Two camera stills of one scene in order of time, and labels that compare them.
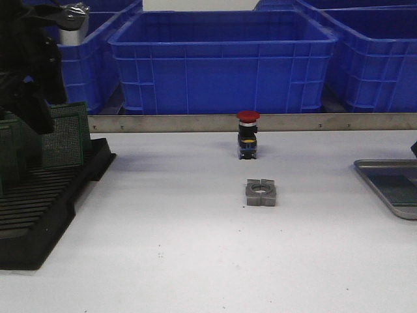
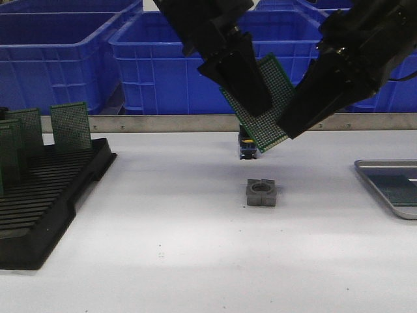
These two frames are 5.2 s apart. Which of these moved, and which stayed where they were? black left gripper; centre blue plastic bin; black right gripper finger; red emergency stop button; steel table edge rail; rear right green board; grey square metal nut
Moved: black right gripper finger; black left gripper
Stayed: rear right green board; grey square metal nut; steel table edge rail; red emergency stop button; centre blue plastic bin
